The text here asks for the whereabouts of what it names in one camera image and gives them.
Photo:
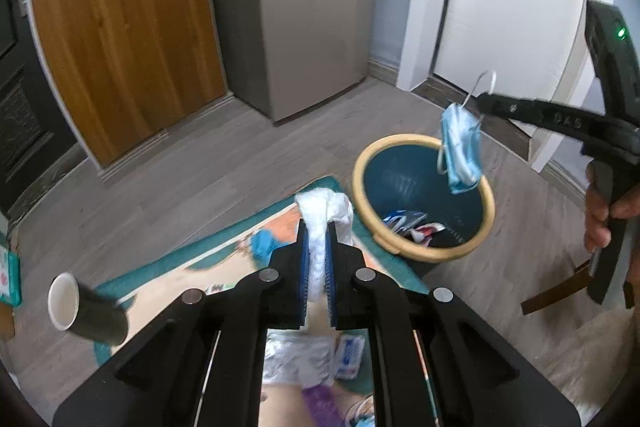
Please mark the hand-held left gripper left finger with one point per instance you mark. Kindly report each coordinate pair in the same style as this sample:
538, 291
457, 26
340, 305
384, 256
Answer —
301, 277

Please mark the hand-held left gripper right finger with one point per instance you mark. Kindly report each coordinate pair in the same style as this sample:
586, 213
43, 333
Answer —
330, 277

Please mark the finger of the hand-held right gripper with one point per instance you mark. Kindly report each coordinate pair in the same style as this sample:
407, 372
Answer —
530, 113

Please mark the white plastic bag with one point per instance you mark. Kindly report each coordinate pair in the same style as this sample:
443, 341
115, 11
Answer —
320, 207

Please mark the blue face mask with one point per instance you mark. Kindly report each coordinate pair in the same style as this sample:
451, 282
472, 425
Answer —
362, 414
460, 142

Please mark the silver foil blister pack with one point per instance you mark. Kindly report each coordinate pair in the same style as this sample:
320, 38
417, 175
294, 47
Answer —
295, 357

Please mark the blue white packet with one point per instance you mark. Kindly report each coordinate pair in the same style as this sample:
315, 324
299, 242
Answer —
400, 219

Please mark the red white wrapper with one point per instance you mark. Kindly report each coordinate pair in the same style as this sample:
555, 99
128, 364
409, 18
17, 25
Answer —
427, 233

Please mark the blue bucket with yellow rim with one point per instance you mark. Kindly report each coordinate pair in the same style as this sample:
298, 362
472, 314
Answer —
400, 167

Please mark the person's right hand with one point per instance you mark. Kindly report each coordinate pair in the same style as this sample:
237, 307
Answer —
595, 217

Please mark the blue crumpled glove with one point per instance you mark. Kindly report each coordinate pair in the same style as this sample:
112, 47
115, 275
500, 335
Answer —
262, 247

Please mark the small blue white sachet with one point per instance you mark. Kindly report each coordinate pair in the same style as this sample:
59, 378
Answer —
350, 357

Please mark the teal orange printed mat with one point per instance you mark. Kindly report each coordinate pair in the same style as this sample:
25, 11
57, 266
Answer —
220, 252

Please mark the white door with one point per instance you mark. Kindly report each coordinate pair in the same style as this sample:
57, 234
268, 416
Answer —
520, 7

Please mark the purple wrapper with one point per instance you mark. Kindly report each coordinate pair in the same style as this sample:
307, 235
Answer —
322, 407

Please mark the black paper cup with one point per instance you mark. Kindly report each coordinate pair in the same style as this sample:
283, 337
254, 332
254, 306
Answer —
95, 317

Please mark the beige fluffy rug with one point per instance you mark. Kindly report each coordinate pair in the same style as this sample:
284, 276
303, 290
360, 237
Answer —
590, 357

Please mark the beige refrigerator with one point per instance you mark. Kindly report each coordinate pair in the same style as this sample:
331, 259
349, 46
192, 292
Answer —
300, 7

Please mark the wooden cabinet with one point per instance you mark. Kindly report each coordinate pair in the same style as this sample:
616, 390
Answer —
125, 57

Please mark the green printed box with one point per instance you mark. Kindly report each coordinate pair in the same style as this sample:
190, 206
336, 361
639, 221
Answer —
7, 272

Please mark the dark entrance door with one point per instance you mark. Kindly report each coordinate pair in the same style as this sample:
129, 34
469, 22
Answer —
25, 107

